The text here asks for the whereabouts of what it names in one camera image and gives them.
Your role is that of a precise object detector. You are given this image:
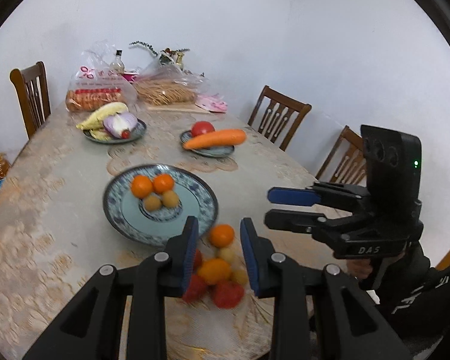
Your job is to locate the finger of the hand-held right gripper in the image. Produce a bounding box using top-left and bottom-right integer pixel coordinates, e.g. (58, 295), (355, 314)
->
(267, 181), (369, 211)
(264, 208), (359, 244)

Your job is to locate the napa cabbage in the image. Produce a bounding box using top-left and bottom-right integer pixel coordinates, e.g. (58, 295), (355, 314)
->
(76, 102), (130, 141)

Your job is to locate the red tomato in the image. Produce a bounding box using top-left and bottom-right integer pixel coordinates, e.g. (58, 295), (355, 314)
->
(191, 121), (215, 137)

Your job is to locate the small blue patterned plate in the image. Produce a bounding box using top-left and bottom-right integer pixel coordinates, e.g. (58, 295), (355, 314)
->
(180, 130), (236, 158)

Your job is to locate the plastic bag of dried noodles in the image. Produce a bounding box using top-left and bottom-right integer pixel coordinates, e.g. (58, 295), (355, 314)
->
(133, 60), (207, 106)

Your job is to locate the large blue patterned plate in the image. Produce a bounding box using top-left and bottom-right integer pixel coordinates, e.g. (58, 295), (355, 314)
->
(103, 164), (219, 247)

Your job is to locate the green artificial sprig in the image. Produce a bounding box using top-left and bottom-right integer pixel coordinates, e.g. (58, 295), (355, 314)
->
(129, 40), (158, 57)

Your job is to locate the small dark green plate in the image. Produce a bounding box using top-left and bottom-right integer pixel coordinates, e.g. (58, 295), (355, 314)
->
(82, 119), (148, 144)

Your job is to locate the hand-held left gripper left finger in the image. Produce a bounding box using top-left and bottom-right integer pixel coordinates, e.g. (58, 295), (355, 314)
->
(22, 215), (199, 360)

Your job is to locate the person's right hand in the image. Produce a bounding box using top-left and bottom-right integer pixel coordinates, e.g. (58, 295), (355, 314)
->
(347, 259), (374, 283)

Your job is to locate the pink packet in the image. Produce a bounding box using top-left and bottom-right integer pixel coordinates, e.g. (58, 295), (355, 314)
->
(195, 95), (228, 113)

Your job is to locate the brown wooden chair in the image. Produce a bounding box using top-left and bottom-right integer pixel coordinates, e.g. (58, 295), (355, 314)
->
(247, 85), (312, 151)
(10, 61), (52, 139)
(315, 125), (368, 185)

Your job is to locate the plastic bag of bread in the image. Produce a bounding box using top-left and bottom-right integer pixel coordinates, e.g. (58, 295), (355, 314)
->
(65, 43), (137, 112)

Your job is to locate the orange carrot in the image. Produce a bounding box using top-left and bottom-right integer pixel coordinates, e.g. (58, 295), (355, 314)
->
(183, 129), (247, 150)

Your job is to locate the person's right forearm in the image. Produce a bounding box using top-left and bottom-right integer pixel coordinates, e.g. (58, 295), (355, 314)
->
(354, 241), (450, 350)

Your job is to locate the glass bottle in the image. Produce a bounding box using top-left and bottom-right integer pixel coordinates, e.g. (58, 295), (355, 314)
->
(110, 49), (125, 74)

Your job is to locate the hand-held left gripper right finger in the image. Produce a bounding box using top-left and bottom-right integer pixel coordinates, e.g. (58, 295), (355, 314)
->
(239, 217), (413, 360)

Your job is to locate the wooden cutting board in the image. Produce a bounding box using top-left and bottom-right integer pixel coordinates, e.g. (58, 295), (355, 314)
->
(146, 103), (212, 115)

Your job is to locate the decorative ornament bundle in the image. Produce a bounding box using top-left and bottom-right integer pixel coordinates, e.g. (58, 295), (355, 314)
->
(157, 48), (191, 70)

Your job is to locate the halved purple onion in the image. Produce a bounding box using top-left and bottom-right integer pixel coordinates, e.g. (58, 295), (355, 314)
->
(103, 112), (139, 138)

